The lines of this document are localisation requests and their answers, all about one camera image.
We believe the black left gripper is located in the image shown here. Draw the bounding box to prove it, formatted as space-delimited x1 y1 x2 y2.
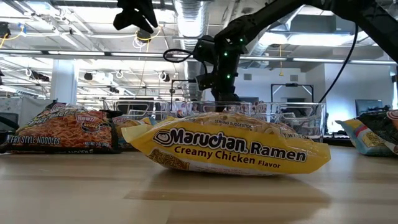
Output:
113 0 159 34

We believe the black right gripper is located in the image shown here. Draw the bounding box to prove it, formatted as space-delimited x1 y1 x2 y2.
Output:
211 30 248 113

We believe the yellow Maruchan ramen pack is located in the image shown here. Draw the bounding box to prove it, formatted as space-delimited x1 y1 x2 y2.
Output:
121 111 331 177

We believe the clear plastic bin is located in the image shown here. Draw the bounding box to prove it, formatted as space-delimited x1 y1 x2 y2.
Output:
254 101 326 143
102 99 171 125
169 101 259 125

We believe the ceiling light strip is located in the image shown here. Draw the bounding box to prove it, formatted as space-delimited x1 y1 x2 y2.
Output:
110 52 165 58
292 57 351 63
239 55 287 62
48 50 106 57

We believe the white pillar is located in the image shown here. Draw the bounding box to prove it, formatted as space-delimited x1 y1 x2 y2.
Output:
50 58 78 105

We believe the dark monitor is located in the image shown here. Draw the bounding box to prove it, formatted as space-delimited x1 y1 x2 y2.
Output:
355 98 384 116

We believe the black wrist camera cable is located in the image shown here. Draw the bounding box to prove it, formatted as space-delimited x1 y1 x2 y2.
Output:
163 48 206 75

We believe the silver ventilation duct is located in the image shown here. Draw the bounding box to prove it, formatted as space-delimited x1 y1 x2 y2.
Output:
172 0 218 100

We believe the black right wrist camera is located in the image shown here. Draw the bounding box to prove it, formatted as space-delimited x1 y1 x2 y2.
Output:
193 34 219 63

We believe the black metal stand frame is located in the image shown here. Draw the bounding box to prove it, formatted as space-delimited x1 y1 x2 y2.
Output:
270 83 315 103

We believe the black aluminium table frame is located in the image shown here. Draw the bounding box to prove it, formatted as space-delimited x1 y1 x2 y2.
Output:
322 132 355 147

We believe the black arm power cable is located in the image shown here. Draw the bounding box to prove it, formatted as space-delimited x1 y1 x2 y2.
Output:
318 23 358 103

